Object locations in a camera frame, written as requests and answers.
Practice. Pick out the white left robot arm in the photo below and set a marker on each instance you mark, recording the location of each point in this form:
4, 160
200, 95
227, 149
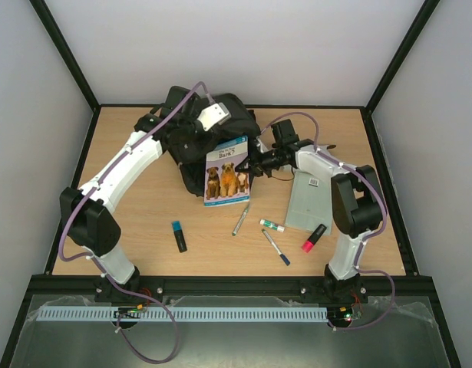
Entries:
88, 226

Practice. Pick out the blue black highlighter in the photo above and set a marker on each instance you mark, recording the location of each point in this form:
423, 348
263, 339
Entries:
179, 236

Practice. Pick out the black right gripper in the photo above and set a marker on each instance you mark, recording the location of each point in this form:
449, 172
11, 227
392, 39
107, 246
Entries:
255, 164

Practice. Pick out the black student backpack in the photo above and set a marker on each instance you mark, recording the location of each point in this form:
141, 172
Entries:
188, 143

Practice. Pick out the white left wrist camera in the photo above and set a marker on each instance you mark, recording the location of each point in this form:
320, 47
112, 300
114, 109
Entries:
214, 114

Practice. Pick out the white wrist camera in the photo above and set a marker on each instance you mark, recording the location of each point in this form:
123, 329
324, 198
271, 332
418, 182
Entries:
214, 114
260, 146

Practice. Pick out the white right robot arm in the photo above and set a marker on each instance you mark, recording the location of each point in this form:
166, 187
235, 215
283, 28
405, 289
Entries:
357, 206

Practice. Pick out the pink black highlighter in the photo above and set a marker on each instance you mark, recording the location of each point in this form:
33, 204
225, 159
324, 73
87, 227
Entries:
314, 238

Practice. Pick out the blue capped white marker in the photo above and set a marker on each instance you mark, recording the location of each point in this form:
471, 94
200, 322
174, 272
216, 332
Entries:
276, 247

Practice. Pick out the grey notebook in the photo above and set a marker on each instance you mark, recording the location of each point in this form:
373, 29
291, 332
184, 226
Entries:
310, 204

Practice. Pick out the dog picture book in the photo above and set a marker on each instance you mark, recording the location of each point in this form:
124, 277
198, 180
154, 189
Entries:
223, 184

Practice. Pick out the light blue cable duct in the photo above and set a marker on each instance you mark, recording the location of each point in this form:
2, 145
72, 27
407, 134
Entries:
185, 314

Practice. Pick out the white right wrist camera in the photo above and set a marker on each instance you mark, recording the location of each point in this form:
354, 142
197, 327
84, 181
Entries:
260, 146

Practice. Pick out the black aluminium frame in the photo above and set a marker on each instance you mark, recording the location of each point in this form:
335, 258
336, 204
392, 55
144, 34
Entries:
413, 283

